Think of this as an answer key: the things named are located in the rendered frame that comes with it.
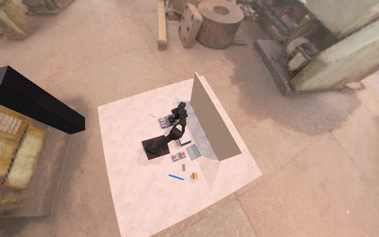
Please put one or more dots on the tan flat board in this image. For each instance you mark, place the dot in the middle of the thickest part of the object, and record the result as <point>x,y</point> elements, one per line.
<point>222,139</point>

